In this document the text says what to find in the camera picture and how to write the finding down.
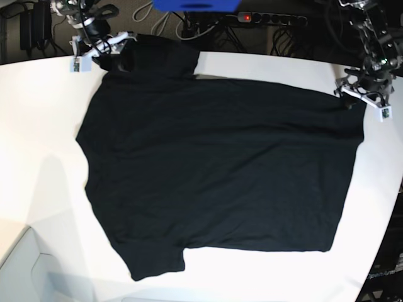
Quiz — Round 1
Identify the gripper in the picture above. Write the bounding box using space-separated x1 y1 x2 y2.
334 75 392 110
70 31 137 58

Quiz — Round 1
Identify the black t-shirt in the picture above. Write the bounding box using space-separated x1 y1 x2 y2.
76 35 366 281

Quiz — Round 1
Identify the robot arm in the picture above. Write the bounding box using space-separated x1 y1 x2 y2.
334 1 402 117
50 1 137 58

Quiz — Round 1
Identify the blue box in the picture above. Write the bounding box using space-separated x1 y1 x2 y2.
153 0 241 12

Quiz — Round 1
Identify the black power strip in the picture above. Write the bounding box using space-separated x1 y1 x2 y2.
237 11 308 26

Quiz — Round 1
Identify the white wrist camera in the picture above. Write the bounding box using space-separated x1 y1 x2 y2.
70 56 93 72
377 106 392 122

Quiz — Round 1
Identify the white cable on floor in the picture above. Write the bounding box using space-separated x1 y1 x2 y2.
132 3 190 40

